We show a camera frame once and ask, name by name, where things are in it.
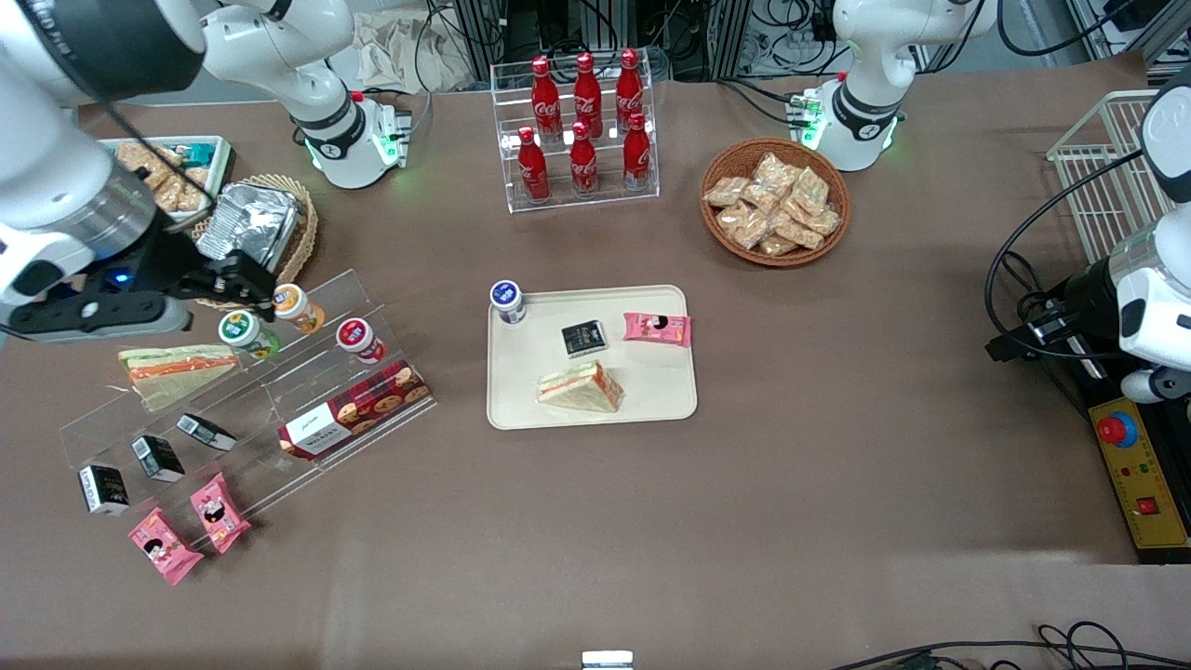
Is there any clear acrylic stepped shelf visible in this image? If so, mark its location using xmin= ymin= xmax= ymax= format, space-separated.
xmin=60 ymin=269 xmax=439 ymax=551

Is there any light wicker basket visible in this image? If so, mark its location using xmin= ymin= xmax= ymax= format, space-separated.
xmin=191 ymin=173 xmax=319 ymax=313

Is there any white rectangular snack tray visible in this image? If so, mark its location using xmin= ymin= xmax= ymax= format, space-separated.
xmin=97 ymin=135 xmax=234 ymax=226

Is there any clear acrylic bottle rack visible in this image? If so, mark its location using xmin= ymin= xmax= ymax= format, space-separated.
xmin=490 ymin=48 xmax=661 ymax=214

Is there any red lid cup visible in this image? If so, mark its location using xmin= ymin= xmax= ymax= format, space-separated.
xmin=335 ymin=317 xmax=387 ymax=364

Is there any yellow emergency stop box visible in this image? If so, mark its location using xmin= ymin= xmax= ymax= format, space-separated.
xmin=1086 ymin=395 xmax=1191 ymax=566

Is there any small black snack box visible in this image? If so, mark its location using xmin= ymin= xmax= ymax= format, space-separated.
xmin=561 ymin=319 xmax=609 ymax=359
xmin=131 ymin=435 xmax=186 ymax=484
xmin=77 ymin=463 xmax=131 ymax=516
xmin=176 ymin=413 xmax=238 ymax=453

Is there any red cola bottle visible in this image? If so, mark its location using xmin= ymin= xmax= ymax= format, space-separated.
xmin=530 ymin=56 xmax=563 ymax=142
xmin=572 ymin=51 xmax=605 ymax=139
xmin=622 ymin=112 xmax=654 ymax=193
xmin=516 ymin=126 xmax=551 ymax=204
xmin=568 ymin=120 xmax=601 ymax=199
xmin=615 ymin=47 xmax=647 ymax=131

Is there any orange lid cup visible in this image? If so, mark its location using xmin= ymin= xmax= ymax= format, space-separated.
xmin=270 ymin=283 xmax=327 ymax=335

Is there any blue lid yogurt cup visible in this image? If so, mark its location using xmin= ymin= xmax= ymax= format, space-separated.
xmin=489 ymin=279 xmax=528 ymax=327

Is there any beige plastic tray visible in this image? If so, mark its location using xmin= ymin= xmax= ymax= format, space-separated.
xmin=487 ymin=284 xmax=699 ymax=431

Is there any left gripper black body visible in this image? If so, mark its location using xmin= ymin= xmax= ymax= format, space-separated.
xmin=1051 ymin=259 xmax=1123 ymax=360

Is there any pink snack packet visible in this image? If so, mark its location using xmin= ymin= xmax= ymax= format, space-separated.
xmin=190 ymin=473 xmax=253 ymax=556
xmin=127 ymin=507 xmax=206 ymax=587
xmin=622 ymin=312 xmax=692 ymax=348

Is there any aluminium foil container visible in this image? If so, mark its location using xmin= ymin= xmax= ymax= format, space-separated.
xmin=193 ymin=181 xmax=301 ymax=274

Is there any white wire basket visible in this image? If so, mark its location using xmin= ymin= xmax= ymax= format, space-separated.
xmin=1046 ymin=89 xmax=1175 ymax=267

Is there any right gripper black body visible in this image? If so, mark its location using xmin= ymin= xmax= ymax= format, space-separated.
xmin=54 ymin=226 xmax=203 ymax=302

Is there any triangle sandwich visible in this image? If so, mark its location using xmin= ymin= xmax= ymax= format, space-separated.
xmin=535 ymin=358 xmax=627 ymax=415
xmin=118 ymin=343 xmax=240 ymax=412

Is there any black floor cable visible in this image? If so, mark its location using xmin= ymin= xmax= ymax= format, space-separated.
xmin=826 ymin=621 xmax=1191 ymax=670

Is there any crumpled beige cloth bag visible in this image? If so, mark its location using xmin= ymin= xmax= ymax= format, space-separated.
xmin=352 ymin=7 xmax=474 ymax=96

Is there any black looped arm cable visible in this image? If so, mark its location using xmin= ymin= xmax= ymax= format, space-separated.
xmin=984 ymin=149 xmax=1148 ymax=366

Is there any red tartan cookie box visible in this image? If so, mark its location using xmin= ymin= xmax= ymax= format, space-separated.
xmin=276 ymin=360 xmax=433 ymax=462

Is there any green lid cup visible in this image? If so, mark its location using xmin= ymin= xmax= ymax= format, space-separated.
xmin=218 ymin=310 xmax=281 ymax=362

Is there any brown wicker basket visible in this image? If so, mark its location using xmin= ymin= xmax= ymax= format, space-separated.
xmin=699 ymin=137 xmax=852 ymax=269

